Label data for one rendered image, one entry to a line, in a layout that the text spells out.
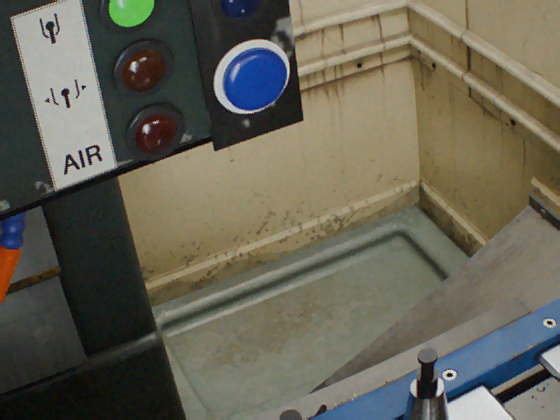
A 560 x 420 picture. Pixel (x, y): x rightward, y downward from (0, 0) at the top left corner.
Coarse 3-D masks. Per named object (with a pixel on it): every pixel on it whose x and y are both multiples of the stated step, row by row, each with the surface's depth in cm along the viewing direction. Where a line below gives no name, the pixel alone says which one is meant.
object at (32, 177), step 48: (0, 0) 35; (48, 0) 36; (96, 0) 37; (0, 48) 36; (96, 48) 38; (192, 48) 41; (0, 96) 38; (192, 96) 42; (0, 144) 39; (192, 144) 44; (0, 192) 40; (48, 192) 41
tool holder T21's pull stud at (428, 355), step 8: (424, 352) 67; (432, 352) 67; (424, 360) 67; (432, 360) 66; (424, 368) 67; (432, 368) 67; (416, 376) 68; (424, 376) 68; (432, 376) 68; (416, 384) 69; (424, 384) 68; (432, 384) 68; (424, 392) 68; (432, 392) 68
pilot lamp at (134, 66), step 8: (136, 56) 39; (144, 56) 39; (152, 56) 39; (160, 56) 39; (128, 64) 39; (136, 64) 39; (144, 64) 39; (152, 64) 39; (160, 64) 40; (128, 72) 39; (136, 72) 39; (144, 72) 39; (152, 72) 39; (160, 72) 40; (128, 80) 39; (136, 80) 39; (144, 80) 40; (152, 80) 40; (160, 80) 40; (136, 88) 40; (144, 88) 40
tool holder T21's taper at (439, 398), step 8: (440, 384) 69; (416, 392) 69; (440, 392) 68; (408, 400) 70; (416, 400) 69; (424, 400) 68; (432, 400) 68; (440, 400) 69; (408, 408) 70; (416, 408) 69; (424, 408) 69; (432, 408) 69; (440, 408) 69; (408, 416) 70; (416, 416) 69; (424, 416) 69; (432, 416) 69; (440, 416) 69; (448, 416) 71
